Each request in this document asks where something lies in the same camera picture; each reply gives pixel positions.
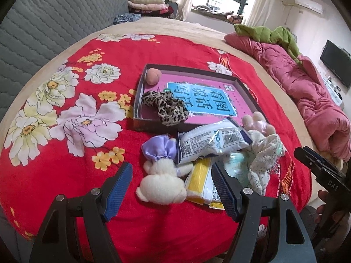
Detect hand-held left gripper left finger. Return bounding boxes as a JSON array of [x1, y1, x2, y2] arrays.
[[29, 162, 133, 263]]

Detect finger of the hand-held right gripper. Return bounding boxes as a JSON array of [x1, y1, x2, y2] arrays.
[[294, 147, 327, 182], [303, 146, 344, 174]]

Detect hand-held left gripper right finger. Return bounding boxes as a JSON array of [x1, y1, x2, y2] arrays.
[[211, 162, 319, 263]]

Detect white plush bear purple dress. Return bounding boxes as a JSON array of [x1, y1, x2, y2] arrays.
[[136, 134, 194, 205]]

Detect white and blue snack packet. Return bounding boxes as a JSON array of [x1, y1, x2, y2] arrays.
[[177, 117, 253, 165]]

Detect shallow cardboard box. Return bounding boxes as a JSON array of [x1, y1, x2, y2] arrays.
[[133, 64, 264, 132]]

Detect peach-coloured soft ball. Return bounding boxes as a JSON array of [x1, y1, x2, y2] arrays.
[[145, 68, 161, 85]]

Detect person's right hand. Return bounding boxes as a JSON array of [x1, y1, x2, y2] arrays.
[[315, 190, 333, 225]]

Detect yellow and white packet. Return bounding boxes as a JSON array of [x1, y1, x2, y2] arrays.
[[184, 157, 224, 210]]

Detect white floral cloth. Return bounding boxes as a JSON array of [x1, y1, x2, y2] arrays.
[[247, 130, 286, 195]]

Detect pink and cream plush toy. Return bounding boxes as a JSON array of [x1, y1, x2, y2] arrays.
[[242, 111, 276, 137]]

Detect red floral blanket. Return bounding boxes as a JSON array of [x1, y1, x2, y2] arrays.
[[0, 34, 312, 256]]

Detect white television cabinet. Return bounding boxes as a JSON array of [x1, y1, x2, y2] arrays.
[[323, 75, 345, 110]]

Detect pink quilt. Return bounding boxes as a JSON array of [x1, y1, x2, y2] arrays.
[[224, 32, 351, 160]]

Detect pink and blue workbook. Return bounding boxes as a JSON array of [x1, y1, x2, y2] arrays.
[[140, 70, 254, 128]]

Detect leopard print scrunchie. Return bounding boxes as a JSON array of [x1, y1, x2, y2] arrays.
[[141, 90, 189, 127]]

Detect green blanket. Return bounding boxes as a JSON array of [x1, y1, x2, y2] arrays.
[[234, 24, 302, 61]]

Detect white air conditioner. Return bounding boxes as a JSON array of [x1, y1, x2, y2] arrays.
[[294, 0, 324, 15]]

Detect windowsill cushions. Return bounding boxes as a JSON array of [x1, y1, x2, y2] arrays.
[[192, 4, 244, 24]]

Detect blue patterned cloth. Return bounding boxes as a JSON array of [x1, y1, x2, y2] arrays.
[[113, 13, 142, 25]]

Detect grey quilted headboard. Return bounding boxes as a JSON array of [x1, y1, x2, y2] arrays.
[[0, 0, 131, 122]]

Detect stack of folded clothes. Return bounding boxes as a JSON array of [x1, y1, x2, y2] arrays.
[[127, 0, 179, 20]]

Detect black wall television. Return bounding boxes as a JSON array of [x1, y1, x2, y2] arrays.
[[320, 40, 351, 89]]

